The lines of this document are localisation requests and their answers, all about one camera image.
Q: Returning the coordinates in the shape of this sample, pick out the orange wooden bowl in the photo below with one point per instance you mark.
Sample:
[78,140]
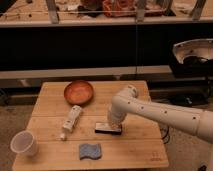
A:
[78,92]

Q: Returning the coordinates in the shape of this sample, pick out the black whiteboard eraser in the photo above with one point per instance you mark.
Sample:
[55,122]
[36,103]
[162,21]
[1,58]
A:
[105,128]

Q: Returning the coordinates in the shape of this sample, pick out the white tube with cap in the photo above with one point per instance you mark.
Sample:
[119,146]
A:
[70,122]

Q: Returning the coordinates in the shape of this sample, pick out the blue wavy sponge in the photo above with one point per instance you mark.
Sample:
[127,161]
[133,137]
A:
[90,151]

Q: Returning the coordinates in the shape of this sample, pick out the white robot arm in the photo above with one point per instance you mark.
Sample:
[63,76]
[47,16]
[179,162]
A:
[196,122]

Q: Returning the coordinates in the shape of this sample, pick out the orange crate in background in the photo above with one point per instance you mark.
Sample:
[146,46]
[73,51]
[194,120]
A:
[118,8]

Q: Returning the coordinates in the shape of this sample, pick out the clear plastic cup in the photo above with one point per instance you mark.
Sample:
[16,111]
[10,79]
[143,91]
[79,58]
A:
[24,143]

